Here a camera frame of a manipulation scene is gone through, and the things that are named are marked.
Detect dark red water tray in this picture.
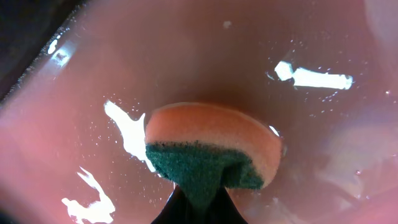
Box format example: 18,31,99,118
1,1,397,223

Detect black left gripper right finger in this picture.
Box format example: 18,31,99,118
203,187,248,224

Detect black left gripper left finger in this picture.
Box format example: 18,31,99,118
151,185,197,224

